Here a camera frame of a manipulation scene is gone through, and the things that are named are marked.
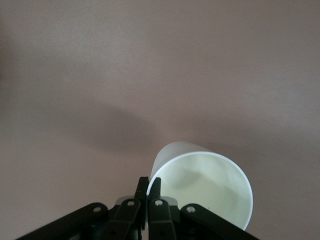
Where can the white plastic cup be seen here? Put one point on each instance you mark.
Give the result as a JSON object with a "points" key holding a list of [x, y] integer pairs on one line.
{"points": [[205, 180]]}

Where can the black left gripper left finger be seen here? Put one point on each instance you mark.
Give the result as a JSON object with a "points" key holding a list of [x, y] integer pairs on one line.
{"points": [[120, 220]]}

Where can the brown table cover sheet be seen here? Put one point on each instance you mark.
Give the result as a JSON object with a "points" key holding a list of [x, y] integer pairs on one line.
{"points": [[160, 62]]}

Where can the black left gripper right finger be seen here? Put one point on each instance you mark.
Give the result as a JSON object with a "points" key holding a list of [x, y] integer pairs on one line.
{"points": [[162, 220]]}

